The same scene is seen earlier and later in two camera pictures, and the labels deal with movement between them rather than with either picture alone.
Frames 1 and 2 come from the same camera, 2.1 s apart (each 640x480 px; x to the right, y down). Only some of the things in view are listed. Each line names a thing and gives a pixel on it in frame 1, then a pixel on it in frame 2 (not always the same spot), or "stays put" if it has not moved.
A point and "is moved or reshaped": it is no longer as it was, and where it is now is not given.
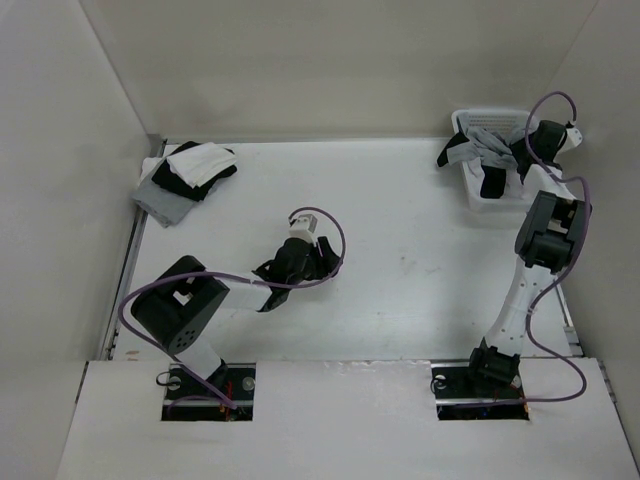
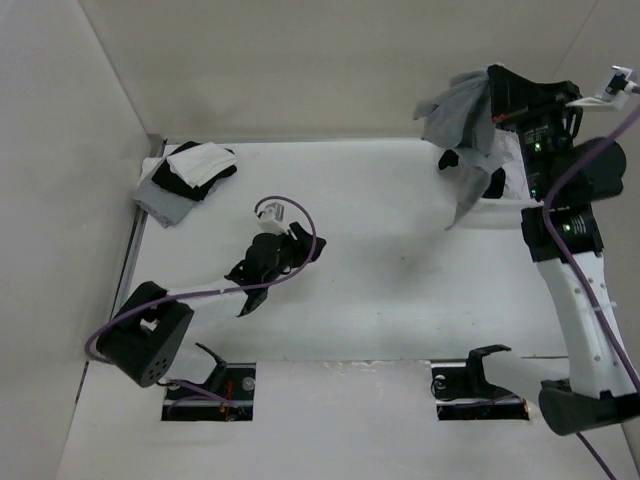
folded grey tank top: x=165 y=206 stays put
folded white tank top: x=197 y=163 stays put
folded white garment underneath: x=148 y=163 stays put
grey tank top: x=481 y=145 is moved or reshaped
